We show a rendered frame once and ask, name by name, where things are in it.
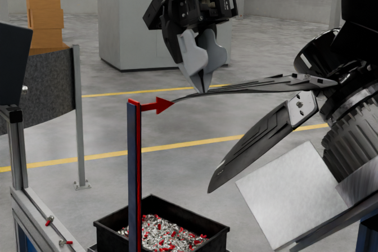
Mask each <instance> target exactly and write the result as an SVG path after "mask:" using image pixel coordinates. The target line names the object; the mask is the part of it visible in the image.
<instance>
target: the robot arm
mask: <svg viewBox="0 0 378 252"><path fill-rule="evenodd" d="M233 6H234V8H233V9H231V7H230V0H152V1H151V3H150V5H149V7H148V9H147V10H146V12H145V14H144V16H143V20H144V22H145V24H146V26H147V27H148V29H149V30H162V35H163V40H164V43H165V45H166V47H167V49H168V51H169V53H170V54H171V56H172V58H173V60H174V62H175V63H176V64H177V65H178V67H179V69H180V70H181V72H182V74H183V75H184V76H185V78H186V79H187V80H188V82H189V83H190V84H191V85H192V86H193V87H194V89H195V90H196V91H197V92H198V93H206V92H207V91H208V89H209V86H210V83H211V81H212V75H213V71H215V70H216V69H217V68H219V67H221V66H222V65H223V64H225V63H226V62H227V59H228V53H227V50H226V49H225V48H224V47H221V46H219V45H217V43H216V38H217V26H216V25H217V24H222V23H226V22H228V21H229V19H230V18H232V17H235V16H238V15H239V14H238V10H237V3H236V0H233ZM186 29H192V30H193V32H194V33H198V35H197V36H196V37H195V38H194V35H193V33H192V31H190V30H186Z"/></svg>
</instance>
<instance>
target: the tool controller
mask: <svg viewBox="0 0 378 252"><path fill-rule="evenodd" d="M32 36H33V30H32V29H29V28H26V27H23V26H19V25H15V24H12V23H9V22H5V21H1V20H0V106H4V105H8V106H10V105H14V104H15V105H16V106H19V103H20V98H21V95H26V94H27V91H28V88H27V86H23V83H24V77H25V72H26V66H27V62H28V57H29V51H30V45H31V42H32Z"/></svg>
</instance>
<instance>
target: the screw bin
mask: <svg viewBox="0 0 378 252"><path fill-rule="evenodd" d="M150 213H153V214H157V215H158V216H160V217H162V218H164V219H166V220H168V221H170V222H172V223H175V224H177V225H179V226H181V227H183V228H185V229H187V230H189V231H191V232H194V233H196V234H198V235H201V234H203V236H204V235H206V239H208V240H207V241H205V242H204V243H203V244H201V245H200V246H198V247H197V248H195V249H194V250H193V251H191V252H226V242H227V232H229V231H230V227H229V226H226V225H223V224H221V223H219V222H216V221H214V220H212V219H210V218H207V217H205V216H203V215H200V214H198V213H195V212H194V211H191V210H188V209H186V208H184V207H181V206H179V205H177V204H174V203H172V202H170V201H168V200H165V199H162V198H160V197H158V196H156V195H153V194H152V193H151V194H149V195H147V196H145V197H143V198H142V218H143V215H148V214H150ZM93 226H94V227H96V235H97V251H98V252H129V238H127V237H125V236H123V235H121V234H119V233H117V231H118V230H120V229H122V228H123V227H126V226H128V205H127V206H125V207H123V208H121V209H119V210H117V211H115V212H113V213H111V214H108V215H106V216H104V217H102V218H100V219H98V220H96V221H94V222H93ZM142 252H153V251H151V250H149V249H147V248H146V247H144V246H142Z"/></svg>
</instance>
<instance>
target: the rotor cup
mask: <svg viewBox="0 0 378 252"><path fill-rule="evenodd" d="M339 30H340V28H334V29H330V30H328V31H325V32H323V33H321V34H320V35H318V36H316V37H315V38H313V39H312V40H311V41H310V42H308V43H307V44H306V45H305V46H304V47H303V48H302V49H301V50H300V51H299V53H298V54H297V56H296V58H295V60H294V68H295V70H296V72H297V73H298V74H308V75H311V76H314V77H320V78H325V79H329V80H334V81H336V82H337V83H338V84H340V86H339V87H334V88H329V89H323V90H320V91H311V90H310V91H311V92H312V94H313V95H314V96H315V97H317V98H326V101H325V103H324V104H323V105H322V107H321V109H320V111H319V115H320V117H321V118H322V120H323V121H324V122H325V123H327V122H328V120H329V118H331V117H332V114H333V113H334V112H335V111H336V110H337V109H338V108H339V107H340V106H341V105H342V104H343V103H345V102H346V101H347V100H348V99H350V98H351V97H353V96H354V95H355V94H357V93H358V92H360V91H362V90H363V89H365V88H367V87H369V86H371V85H374V84H376V83H378V68H376V69H373V70H370V71H369V70H368V67H369V65H370V63H369V62H366V61H363V60H361V59H359V58H356V57H354V56H351V55H349V54H347V53H344V52H341V51H339V50H336V49H334V48H331V47H330V46H331V44H332V42H333V41H334V38H335V36H336V35H335V34H334V33H333V32H335V31H337V32H339ZM302 54H303V55H304V56H305V58H306V59H307V60H308V62H309V63H310V64H311V67H310V68H309V67H307V65H306V64H305V62H304V61H303V59H302V58H301V57H300V56H301V55H302Z"/></svg>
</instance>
